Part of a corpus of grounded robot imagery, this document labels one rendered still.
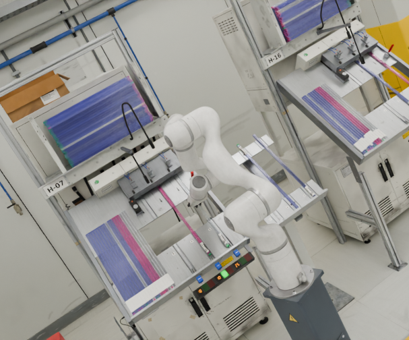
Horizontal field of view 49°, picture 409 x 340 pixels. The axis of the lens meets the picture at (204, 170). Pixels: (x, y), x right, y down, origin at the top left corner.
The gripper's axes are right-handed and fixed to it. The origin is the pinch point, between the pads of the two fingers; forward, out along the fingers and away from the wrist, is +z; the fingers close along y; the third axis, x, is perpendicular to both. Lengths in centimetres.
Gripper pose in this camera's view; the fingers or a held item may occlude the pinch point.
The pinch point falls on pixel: (197, 203)
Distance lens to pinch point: 236.5
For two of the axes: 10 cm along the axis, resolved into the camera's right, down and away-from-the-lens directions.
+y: -8.5, 4.8, -2.3
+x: 5.3, 7.9, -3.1
